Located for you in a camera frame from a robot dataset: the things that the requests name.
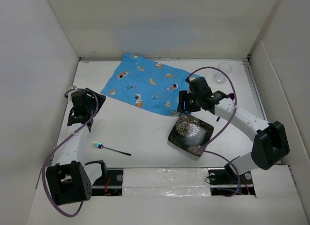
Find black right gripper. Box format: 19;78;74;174
178;90;202;112

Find blue space-print cloth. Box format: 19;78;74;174
101;53;189;116

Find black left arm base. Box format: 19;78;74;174
84;160;124;196

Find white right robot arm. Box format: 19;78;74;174
177;77;290;183

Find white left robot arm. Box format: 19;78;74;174
43;88;109;206

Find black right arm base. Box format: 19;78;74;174
205;154;257;196

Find black floral square plate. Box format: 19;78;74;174
168;114;214;157

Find clear plastic cup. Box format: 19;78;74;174
215;62;233;83

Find iridescent fork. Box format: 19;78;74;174
92;141;132;156

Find purple iridescent spoon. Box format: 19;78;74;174
216;92;236;122

